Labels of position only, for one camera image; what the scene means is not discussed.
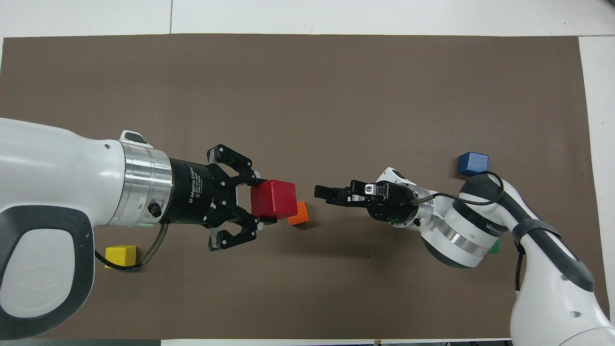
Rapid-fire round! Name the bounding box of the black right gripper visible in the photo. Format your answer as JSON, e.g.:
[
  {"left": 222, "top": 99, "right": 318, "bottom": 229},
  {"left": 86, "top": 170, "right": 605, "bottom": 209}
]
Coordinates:
[{"left": 314, "top": 180, "right": 434, "bottom": 226}]

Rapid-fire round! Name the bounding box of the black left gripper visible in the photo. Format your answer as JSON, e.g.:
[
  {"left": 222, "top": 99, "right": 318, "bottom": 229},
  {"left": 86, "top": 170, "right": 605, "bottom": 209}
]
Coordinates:
[{"left": 167, "top": 144, "right": 278, "bottom": 252}]

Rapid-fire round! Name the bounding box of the red wooden block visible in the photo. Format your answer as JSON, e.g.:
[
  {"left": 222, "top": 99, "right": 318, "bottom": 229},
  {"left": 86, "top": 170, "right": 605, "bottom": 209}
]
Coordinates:
[{"left": 250, "top": 180, "right": 297, "bottom": 221}]

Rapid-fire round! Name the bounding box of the orange wooden block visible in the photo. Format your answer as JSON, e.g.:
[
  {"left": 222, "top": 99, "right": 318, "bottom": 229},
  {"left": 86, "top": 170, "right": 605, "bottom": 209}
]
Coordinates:
[{"left": 288, "top": 201, "right": 309, "bottom": 226}]

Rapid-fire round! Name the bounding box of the yellow wooden block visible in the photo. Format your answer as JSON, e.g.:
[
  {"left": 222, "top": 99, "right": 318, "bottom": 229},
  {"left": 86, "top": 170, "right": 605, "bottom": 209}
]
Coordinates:
[{"left": 105, "top": 245, "right": 138, "bottom": 270}]

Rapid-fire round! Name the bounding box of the blue wooden block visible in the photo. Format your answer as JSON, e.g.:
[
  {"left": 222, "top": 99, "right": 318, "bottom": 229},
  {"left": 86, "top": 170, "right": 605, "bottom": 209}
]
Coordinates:
[{"left": 458, "top": 152, "right": 490, "bottom": 176}]

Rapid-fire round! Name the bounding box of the brown table mat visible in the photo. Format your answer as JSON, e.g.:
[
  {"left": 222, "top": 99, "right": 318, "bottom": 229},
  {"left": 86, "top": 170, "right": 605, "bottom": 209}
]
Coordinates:
[{"left": 0, "top": 34, "right": 612, "bottom": 340}]

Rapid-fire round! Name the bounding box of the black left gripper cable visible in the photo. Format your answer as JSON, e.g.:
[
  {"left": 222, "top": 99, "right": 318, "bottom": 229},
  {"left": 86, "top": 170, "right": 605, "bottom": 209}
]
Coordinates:
[{"left": 95, "top": 222, "right": 170, "bottom": 272}]

